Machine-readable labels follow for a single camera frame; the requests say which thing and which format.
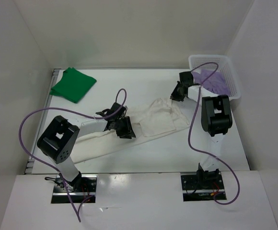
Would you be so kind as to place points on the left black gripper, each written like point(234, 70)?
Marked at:
point(128, 131)

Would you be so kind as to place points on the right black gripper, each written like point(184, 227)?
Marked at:
point(174, 95)

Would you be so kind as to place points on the cream white t shirt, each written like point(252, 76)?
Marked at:
point(149, 121)

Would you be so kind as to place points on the green t shirt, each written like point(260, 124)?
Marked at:
point(73, 85)

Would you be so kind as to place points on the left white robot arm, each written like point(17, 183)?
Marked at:
point(58, 140)

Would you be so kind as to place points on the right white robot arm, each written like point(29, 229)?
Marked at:
point(216, 120)

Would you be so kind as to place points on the lavender t shirt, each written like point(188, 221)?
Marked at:
point(215, 84)

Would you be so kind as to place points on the white plastic basket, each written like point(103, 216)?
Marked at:
point(198, 62)

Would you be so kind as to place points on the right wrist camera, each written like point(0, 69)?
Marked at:
point(186, 78)

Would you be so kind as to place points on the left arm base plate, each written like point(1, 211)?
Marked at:
point(85, 192)

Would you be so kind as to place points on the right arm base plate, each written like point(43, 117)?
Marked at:
point(202, 191)

